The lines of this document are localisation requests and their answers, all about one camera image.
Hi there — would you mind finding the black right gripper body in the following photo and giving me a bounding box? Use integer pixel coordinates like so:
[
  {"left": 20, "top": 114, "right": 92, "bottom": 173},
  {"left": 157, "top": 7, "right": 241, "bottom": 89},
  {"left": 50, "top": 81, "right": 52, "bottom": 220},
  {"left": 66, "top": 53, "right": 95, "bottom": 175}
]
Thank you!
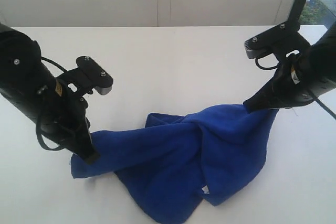
[{"left": 272, "top": 58, "right": 322, "bottom": 109}]

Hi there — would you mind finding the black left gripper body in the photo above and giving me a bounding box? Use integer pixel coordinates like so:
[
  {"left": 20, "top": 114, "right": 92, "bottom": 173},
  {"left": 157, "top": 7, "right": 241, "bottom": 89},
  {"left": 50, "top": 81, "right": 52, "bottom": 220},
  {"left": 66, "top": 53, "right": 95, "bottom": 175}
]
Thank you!
[{"left": 35, "top": 73, "right": 88, "bottom": 151}]

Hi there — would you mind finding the blue towel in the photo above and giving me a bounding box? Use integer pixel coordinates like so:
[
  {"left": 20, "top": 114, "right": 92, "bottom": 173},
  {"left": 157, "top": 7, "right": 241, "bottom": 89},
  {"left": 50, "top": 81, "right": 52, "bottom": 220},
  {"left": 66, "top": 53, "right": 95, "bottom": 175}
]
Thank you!
[{"left": 70, "top": 105, "right": 278, "bottom": 223}]

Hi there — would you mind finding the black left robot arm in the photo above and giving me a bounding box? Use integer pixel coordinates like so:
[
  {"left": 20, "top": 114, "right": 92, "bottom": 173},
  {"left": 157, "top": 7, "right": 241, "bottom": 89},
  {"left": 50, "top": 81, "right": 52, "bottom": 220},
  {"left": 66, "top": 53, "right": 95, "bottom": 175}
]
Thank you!
[{"left": 1, "top": 25, "right": 100, "bottom": 165}]

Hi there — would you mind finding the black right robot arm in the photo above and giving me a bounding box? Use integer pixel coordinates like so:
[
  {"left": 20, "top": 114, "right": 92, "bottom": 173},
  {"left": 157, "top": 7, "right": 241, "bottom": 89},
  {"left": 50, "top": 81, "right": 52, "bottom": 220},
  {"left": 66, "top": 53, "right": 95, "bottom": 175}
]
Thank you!
[{"left": 243, "top": 20, "right": 335, "bottom": 112}]

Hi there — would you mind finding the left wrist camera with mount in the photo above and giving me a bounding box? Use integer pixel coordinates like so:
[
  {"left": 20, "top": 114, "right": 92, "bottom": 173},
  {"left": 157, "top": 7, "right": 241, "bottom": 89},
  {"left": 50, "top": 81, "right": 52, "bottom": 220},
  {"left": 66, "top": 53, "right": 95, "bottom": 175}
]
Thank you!
[{"left": 57, "top": 56, "right": 113, "bottom": 98}]

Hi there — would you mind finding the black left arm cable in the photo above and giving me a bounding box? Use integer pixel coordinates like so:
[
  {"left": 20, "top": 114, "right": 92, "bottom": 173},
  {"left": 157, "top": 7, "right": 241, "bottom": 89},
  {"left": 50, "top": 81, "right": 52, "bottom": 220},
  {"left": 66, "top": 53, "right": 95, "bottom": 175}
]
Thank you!
[{"left": 35, "top": 57, "right": 79, "bottom": 153}]

